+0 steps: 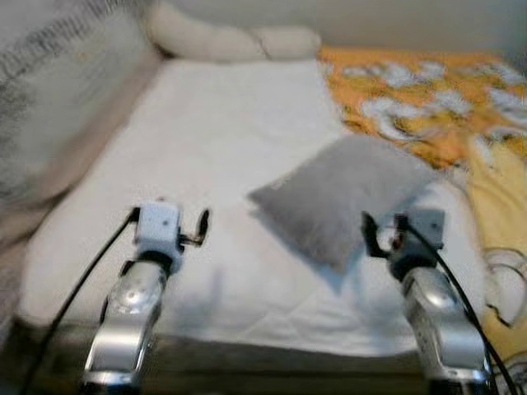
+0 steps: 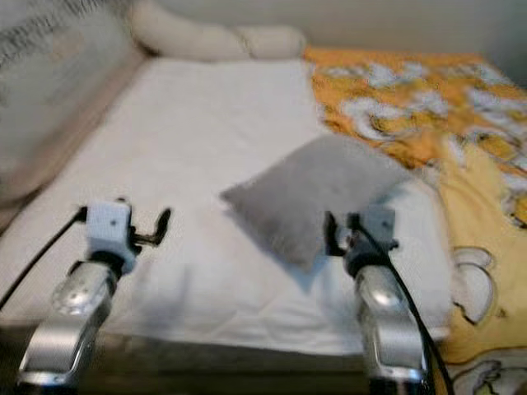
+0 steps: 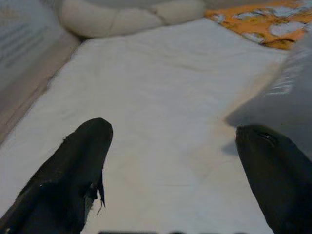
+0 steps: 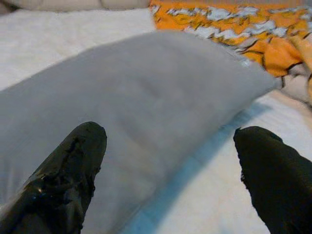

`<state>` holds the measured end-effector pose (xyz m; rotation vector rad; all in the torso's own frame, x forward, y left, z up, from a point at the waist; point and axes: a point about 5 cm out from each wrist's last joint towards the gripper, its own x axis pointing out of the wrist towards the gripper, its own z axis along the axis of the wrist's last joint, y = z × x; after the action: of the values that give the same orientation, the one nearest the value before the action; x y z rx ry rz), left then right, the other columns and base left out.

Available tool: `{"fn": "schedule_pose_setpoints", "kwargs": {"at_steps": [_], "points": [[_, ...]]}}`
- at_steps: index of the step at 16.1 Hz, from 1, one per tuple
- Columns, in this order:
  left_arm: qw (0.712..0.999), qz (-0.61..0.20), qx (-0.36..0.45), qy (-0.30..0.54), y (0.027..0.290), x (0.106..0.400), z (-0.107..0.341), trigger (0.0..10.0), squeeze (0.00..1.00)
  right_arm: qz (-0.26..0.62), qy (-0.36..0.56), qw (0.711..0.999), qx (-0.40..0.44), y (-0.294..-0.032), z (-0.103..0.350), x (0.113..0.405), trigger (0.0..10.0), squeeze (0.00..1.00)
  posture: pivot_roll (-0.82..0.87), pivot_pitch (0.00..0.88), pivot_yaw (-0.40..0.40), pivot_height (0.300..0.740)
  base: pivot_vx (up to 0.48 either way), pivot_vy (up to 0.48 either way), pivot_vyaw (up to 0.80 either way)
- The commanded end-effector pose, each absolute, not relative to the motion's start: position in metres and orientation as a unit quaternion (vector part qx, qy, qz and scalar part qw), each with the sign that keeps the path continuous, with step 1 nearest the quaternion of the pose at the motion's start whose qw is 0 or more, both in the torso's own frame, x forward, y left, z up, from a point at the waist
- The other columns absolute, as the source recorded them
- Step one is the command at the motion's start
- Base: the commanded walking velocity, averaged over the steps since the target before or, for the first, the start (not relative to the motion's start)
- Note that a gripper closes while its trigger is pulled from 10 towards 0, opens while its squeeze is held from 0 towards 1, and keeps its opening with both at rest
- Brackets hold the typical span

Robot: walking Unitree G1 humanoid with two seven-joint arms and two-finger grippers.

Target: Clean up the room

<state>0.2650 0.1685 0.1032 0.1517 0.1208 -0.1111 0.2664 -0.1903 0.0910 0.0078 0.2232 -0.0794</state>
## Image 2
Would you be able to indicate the pale grey plush pillow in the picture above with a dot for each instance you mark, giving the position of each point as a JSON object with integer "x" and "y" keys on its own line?
{"x": 313, "y": 193}

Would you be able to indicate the white quilted mattress cover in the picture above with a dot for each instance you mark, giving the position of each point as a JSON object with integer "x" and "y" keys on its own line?
{"x": 189, "y": 132}

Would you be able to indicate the yellow orange cartoon egg blanket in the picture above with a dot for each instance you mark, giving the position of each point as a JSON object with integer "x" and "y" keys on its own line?
{"x": 412, "y": 90}

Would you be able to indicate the long cream bolster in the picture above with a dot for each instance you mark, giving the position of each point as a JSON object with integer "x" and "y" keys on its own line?
{"x": 181, "y": 41}

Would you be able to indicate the white script print pillow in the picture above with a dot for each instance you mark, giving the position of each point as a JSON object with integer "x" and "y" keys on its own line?
{"x": 41, "y": 82}

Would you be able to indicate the short cream bolster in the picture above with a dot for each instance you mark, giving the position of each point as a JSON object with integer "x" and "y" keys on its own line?
{"x": 272, "y": 41}

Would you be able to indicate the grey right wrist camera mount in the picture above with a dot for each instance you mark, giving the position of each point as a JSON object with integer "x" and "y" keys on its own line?
{"x": 379, "y": 222}

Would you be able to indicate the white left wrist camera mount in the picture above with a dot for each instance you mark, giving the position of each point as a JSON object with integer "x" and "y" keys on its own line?
{"x": 109, "y": 226}

